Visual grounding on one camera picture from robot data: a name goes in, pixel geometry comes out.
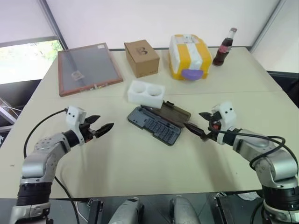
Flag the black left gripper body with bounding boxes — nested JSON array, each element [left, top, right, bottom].
[[79, 122, 99, 143]]

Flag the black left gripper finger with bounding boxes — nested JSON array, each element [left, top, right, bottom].
[[94, 122, 115, 139], [84, 114, 101, 126]]

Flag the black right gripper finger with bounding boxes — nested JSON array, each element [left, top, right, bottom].
[[198, 112, 214, 122], [184, 123, 207, 141]]

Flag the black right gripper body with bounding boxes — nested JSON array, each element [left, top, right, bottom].
[[201, 111, 223, 142]]

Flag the grey tool case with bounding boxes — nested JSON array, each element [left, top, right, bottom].
[[127, 100, 192, 147]]

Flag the wooden framed grey board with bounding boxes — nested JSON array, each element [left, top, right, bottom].
[[57, 42, 124, 98]]

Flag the white foam two-hole holder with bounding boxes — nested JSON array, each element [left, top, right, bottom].
[[127, 80, 166, 110]]

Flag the yellow taped white foam package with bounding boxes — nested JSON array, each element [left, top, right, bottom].
[[168, 34, 213, 83]]

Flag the glass cola bottle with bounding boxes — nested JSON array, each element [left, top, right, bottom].
[[212, 27, 238, 67]]

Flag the brown cardboard box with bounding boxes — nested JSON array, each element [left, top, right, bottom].
[[123, 39, 161, 78]]

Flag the metal rack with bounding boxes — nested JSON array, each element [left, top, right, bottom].
[[0, 97, 24, 128]]

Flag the white crumpled item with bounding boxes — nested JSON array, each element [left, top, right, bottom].
[[237, 191, 258, 202]]

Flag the grey rounded shape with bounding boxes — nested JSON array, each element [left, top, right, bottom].
[[169, 195, 201, 224], [108, 197, 145, 224]]

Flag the dark furniture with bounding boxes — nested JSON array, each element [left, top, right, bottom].
[[267, 70, 299, 104]]

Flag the window with greenery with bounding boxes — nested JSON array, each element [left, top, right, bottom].
[[0, 39, 67, 85]]

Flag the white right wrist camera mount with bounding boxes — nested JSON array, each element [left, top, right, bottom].
[[211, 101, 237, 145]]

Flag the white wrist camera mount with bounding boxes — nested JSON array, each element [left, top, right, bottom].
[[65, 105, 87, 147], [211, 101, 237, 145]]

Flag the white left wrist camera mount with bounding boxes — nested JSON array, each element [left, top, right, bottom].
[[65, 105, 87, 147]]

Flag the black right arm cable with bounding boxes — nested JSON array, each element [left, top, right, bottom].
[[216, 129, 286, 170]]

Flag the black bracket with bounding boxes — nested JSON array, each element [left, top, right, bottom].
[[87, 198, 105, 224], [213, 193, 228, 224]]

